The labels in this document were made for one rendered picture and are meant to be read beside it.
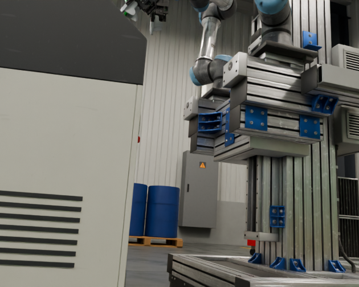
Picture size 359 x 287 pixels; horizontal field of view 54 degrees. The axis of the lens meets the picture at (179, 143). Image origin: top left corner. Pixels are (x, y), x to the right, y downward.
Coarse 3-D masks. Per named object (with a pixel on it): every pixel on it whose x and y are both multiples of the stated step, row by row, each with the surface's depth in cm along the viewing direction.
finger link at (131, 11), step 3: (132, 3) 150; (135, 3) 150; (123, 6) 149; (126, 6) 148; (129, 6) 149; (132, 6) 150; (135, 6) 150; (123, 9) 149; (126, 9) 149; (129, 9) 149; (132, 9) 149; (123, 12) 150; (126, 12) 150; (129, 12) 149; (132, 12) 149; (135, 12) 149
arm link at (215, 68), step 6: (216, 60) 188; (222, 60) 185; (228, 60) 185; (210, 66) 189; (216, 66) 187; (222, 66) 185; (210, 72) 189; (216, 72) 186; (222, 72) 184; (210, 78) 191
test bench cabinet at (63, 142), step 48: (0, 96) 103; (48, 96) 105; (96, 96) 107; (0, 144) 100; (48, 144) 102; (96, 144) 104; (0, 192) 97; (48, 192) 99; (96, 192) 102; (0, 240) 95; (48, 240) 96; (96, 240) 99
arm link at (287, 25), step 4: (288, 16) 136; (260, 20) 140; (284, 20) 135; (288, 20) 138; (264, 24) 139; (268, 24) 137; (276, 24) 136; (280, 24) 136; (284, 24) 137; (288, 24) 139; (264, 28) 140; (268, 28) 139; (288, 28) 138
